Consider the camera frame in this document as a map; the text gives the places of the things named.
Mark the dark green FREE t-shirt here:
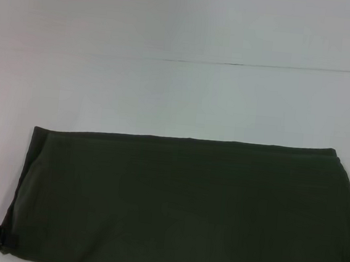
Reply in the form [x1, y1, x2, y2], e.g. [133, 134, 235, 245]
[0, 117, 350, 262]

